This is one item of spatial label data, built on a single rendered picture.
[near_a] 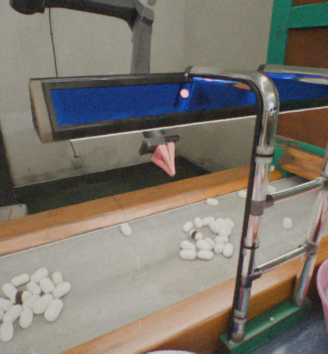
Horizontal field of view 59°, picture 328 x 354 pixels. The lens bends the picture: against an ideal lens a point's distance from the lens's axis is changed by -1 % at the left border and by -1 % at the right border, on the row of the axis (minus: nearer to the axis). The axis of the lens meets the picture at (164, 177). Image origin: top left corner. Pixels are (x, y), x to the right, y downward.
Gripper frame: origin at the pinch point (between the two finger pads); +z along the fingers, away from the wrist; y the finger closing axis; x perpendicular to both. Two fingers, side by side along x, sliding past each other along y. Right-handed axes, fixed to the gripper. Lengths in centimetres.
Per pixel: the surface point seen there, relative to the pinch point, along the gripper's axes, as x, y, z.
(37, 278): 0.6, -35.3, 14.5
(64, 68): 111, 15, -157
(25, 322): -5.2, -38.3, 21.7
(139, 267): -0.9, -16.7, 19.3
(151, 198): 11.2, -2.9, 1.3
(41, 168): 171, -15, -107
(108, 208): 11.2, -15.4, 1.0
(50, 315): -5.8, -34.7, 22.1
